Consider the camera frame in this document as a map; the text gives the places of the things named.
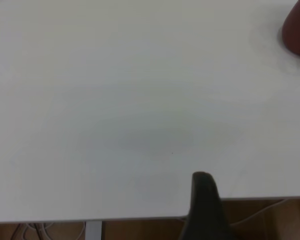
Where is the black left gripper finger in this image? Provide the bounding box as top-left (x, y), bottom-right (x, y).
top-left (179, 171), bottom-right (235, 240)

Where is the red ceramic mug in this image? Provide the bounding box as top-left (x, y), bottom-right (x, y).
top-left (281, 0), bottom-right (300, 66)

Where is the grey metal table leg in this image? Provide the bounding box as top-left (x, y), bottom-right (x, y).
top-left (85, 220), bottom-right (103, 240)

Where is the thin white cable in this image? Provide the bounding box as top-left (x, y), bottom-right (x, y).
top-left (228, 198), bottom-right (292, 227)

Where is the white floor cable bundle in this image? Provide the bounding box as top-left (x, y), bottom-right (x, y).
top-left (13, 221), bottom-right (87, 240)

